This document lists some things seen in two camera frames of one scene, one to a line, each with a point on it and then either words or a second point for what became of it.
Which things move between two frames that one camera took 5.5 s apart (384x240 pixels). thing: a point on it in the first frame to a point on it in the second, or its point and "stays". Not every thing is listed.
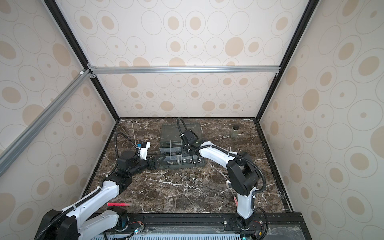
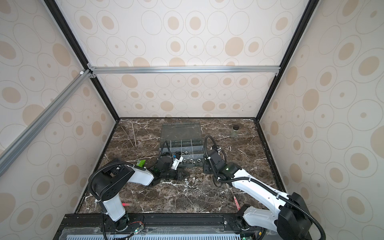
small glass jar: x=235 y=130 stays
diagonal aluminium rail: x=8 y=157 stays
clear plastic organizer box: x=171 y=146 stays
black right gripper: x=184 y=146 to x=205 y=168
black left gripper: x=151 y=167 to x=178 y=175
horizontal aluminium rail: x=183 y=70 stays
